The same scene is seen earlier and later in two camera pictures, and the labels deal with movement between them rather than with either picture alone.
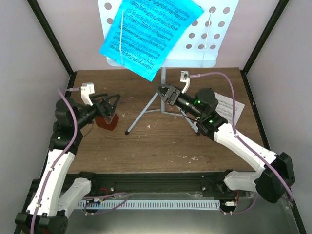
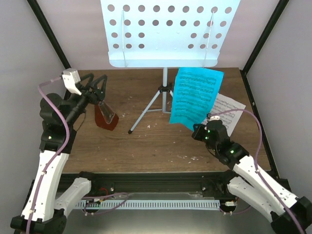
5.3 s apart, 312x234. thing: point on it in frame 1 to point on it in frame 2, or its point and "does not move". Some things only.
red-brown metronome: [101, 122] does not move
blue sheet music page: [145, 33] to [196, 90]
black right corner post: [270, 25] does not move
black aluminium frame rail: [150, 182] does not move
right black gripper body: [172, 101] to [198, 136]
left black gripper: [108, 110] to [98, 95]
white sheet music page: [225, 108] does not move
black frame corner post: [53, 40] does not move
